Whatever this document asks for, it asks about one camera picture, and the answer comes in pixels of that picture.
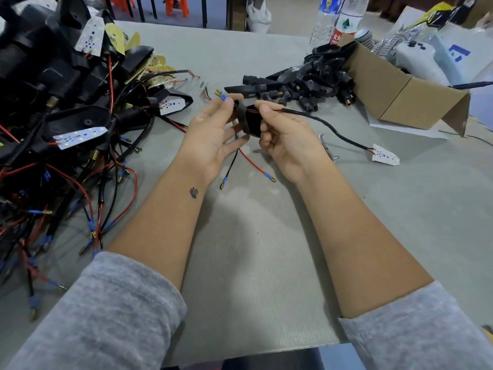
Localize person's right hand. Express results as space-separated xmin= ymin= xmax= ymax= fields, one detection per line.
xmin=254 ymin=101 xmax=333 ymax=186

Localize person's left hand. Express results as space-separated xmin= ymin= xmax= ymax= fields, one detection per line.
xmin=180 ymin=93 xmax=251 ymax=185

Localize black lamp housing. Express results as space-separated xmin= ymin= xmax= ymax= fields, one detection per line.
xmin=234 ymin=103 xmax=267 ymax=138

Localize wire harness with white board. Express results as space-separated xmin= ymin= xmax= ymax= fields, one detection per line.
xmin=214 ymin=89 xmax=400 ymax=190

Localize person's right forearm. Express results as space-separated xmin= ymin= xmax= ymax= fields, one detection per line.
xmin=297 ymin=162 xmax=436 ymax=319

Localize person's left forearm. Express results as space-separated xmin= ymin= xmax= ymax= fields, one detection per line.
xmin=106 ymin=160 xmax=216 ymax=293

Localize pile of black plastic housings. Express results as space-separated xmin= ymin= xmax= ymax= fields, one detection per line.
xmin=223 ymin=45 xmax=357 ymax=114

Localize silver metal tool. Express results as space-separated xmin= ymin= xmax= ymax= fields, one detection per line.
xmin=318 ymin=133 xmax=340 ymax=163

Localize white sack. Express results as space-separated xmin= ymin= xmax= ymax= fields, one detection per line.
xmin=246 ymin=1 xmax=272 ymax=34

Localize clear water bottle blue label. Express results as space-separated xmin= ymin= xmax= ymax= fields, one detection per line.
xmin=307 ymin=0 xmax=344 ymax=55

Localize orange plastic stool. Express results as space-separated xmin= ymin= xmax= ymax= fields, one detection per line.
xmin=165 ymin=0 xmax=190 ymax=18

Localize striped round can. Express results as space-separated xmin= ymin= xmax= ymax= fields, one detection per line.
xmin=354 ymin=28 xmax=375 ymax=50

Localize clear water bottle red label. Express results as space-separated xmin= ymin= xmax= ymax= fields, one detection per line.
xmin=330 ymin=0 xmax=371 ymax=47

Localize yellow backing papers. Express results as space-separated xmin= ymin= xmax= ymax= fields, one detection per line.
xmin=103 ymin=22 xmax=178 ymax=89

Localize brown cardboard box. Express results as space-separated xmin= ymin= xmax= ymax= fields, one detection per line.
xmin=339 ymin=32 xmax=471 ymax=137

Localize white paper sheet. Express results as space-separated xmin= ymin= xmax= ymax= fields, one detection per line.
xmin=365 ymin=107 xmax=452 ymax=140

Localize white handheld controller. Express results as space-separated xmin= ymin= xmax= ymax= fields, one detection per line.
xmin=396 ymin=40 xmax=451 ymax=87

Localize yellow and black packet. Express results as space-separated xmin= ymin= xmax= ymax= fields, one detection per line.
xmin=407 ymin=1 xmax=463 ymax=30

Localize white bag with blue mark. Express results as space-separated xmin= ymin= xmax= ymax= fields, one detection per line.
xmin=431 ymin=19 xmax=493 ymax=86

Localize grey fleece sleeve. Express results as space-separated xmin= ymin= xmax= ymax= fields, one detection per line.
xmin=5 ymin=251 xmax=188 ymax=370
xmin=339 ymin=281 xmax=493 ymax=370

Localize pile of wired black lamps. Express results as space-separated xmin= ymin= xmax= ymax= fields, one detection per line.
xmin=0 ymin=0 xmax=212 ymax=322

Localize black cable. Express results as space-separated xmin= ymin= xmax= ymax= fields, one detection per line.
xmin=448 ymin=81 xmax=493 ymax=90

